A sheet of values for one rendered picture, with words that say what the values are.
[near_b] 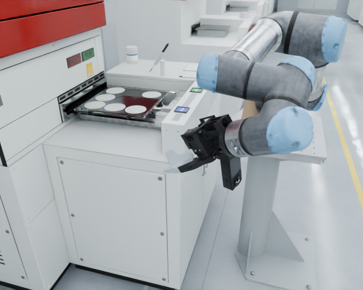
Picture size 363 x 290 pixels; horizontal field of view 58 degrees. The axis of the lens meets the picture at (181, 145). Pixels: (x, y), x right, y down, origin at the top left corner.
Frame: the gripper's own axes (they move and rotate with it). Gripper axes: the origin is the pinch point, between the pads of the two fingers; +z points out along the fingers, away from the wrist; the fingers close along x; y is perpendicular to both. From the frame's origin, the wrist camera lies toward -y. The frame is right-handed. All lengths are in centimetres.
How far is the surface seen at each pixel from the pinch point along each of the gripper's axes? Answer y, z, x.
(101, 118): 14, 85, -23
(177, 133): -4.3, 37.5, -25.7
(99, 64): 37, 101, -47
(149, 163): -9, 48, -13
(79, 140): 12, 76, -5
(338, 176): -131, 79, -162
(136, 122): 4, 71, -31
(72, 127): 18, 89, -10
